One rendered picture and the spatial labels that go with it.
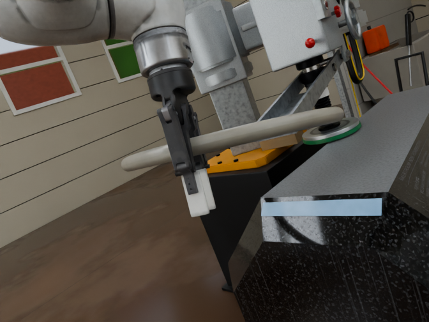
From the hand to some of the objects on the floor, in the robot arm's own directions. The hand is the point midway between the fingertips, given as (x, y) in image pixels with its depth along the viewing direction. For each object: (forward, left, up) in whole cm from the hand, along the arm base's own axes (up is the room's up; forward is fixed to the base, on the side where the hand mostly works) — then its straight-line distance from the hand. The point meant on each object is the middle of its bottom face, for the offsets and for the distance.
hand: (199, 192), depth 57 cm
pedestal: (+95, -106, -100) cm, 174 cm away
